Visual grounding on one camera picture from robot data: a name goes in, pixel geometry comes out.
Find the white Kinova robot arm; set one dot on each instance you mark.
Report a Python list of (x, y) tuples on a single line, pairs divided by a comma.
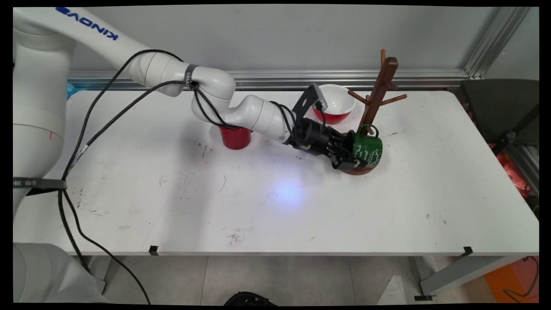
[(258, 116)]

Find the black round floor object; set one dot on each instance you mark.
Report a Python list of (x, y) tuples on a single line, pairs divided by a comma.
[(247, 299)]

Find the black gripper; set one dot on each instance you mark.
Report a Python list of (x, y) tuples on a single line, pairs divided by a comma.
[(318, 137)]

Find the red bowl white inside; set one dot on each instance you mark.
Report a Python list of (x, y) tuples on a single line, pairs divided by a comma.
[(340, 101)]

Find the slanted aluminium frame post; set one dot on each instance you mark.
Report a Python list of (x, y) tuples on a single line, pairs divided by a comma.
[(495, 43)]

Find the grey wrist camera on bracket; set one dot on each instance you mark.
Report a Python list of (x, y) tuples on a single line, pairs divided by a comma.
[(320, 97)]

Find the blue bubble wrap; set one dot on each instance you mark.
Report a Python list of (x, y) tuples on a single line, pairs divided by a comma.
[(70, 90)]

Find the brown wooden mug tree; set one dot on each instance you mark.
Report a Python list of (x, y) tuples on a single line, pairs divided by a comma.
[(379, 90)]

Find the grey robot pedestal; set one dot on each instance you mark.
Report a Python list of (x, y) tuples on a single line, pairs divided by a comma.
[(95, 280)]

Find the red plastic bag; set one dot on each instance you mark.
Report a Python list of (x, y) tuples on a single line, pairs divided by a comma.
[(510, 170)]

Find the horizontal aluminium frame rail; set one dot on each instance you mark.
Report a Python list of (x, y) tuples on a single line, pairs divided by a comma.
[(344, 79)]

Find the black tape marker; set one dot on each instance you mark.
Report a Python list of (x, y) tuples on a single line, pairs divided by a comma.
[(467, 251), (153, 249)]

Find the green enamel mug white lettering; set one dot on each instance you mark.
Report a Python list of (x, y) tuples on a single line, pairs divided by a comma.
[(370, 150)]

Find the grey table leg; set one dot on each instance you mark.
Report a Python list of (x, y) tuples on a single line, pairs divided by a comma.
[(465, 271)]

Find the orange floor mat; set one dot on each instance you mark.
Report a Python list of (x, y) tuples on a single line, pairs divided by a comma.
[(503, 280)]

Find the red mug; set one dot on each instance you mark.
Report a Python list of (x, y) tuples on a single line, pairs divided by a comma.
[(234, 137)]

